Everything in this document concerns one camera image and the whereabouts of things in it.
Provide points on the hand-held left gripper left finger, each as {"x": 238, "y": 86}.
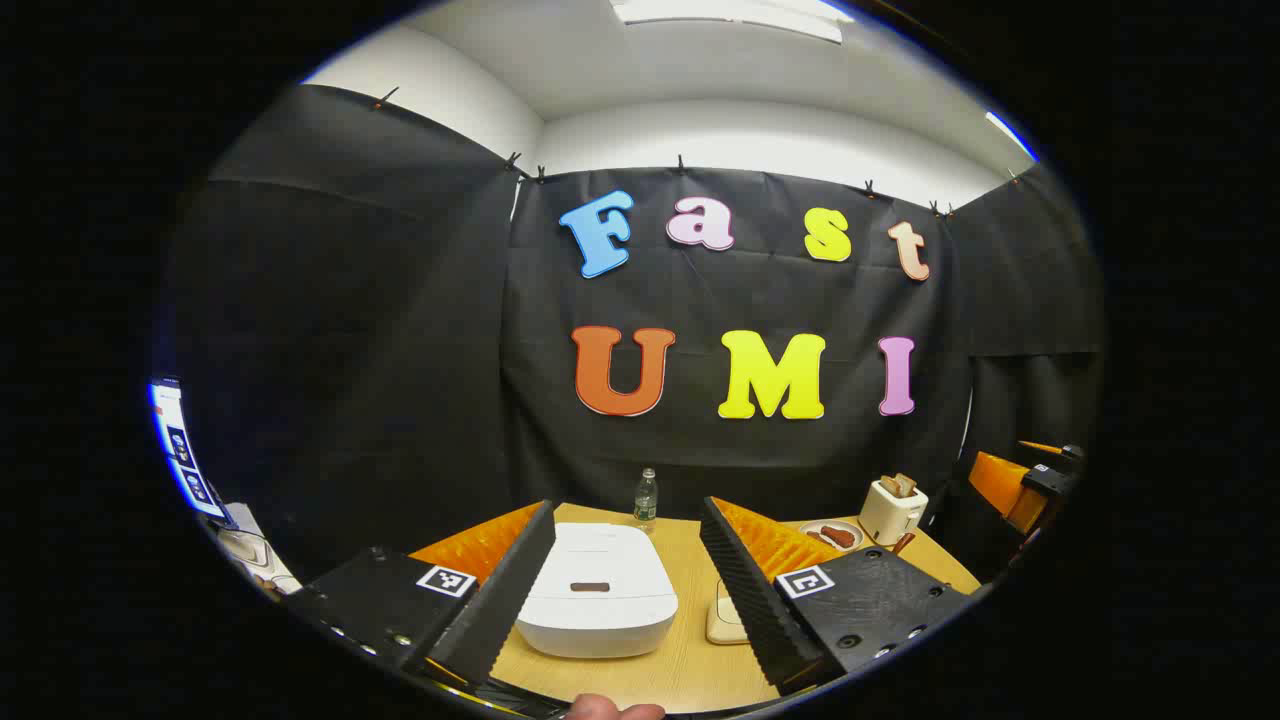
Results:
{"x": 500, "y": 600}

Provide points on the white rice cooker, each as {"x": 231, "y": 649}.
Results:
{"x": 600, "y": 560}

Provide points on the brown wooden spoon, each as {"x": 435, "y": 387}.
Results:
{"x": 904, "y": 543}

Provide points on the computer monitor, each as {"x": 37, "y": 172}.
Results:
{"x": 185, "y": 450}

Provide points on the small white dish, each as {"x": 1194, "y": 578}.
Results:
{"x": 243, "y": 548}

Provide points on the clear water bottle green label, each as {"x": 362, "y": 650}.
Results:
{"x": 646, "y": 498}

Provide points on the black backdrop cloth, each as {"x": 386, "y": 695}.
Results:
{"x": 380, "y": 350}

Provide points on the white ceiling light panel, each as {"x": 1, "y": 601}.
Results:
{"x": 730, "y": 15}

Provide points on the white toaster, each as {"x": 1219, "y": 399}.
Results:
{"x": 890, "y": 515}

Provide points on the white round plate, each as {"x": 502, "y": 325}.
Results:
{"x": 830, "y": 545}

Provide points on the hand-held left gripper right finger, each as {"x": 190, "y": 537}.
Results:
{"x": 750, "y": 600}

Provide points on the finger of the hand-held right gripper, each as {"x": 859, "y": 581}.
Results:
{"x": 1000, "y": 485}

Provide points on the toast slice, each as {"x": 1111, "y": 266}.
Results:
{"x": 906, "y": 483}
{"x": 889, "y": 485}

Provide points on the clear box of rice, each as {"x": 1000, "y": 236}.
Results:
{"x": 722, "y": 622}

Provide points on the white side table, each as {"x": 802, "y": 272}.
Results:
{"x": 260, "y": 560}

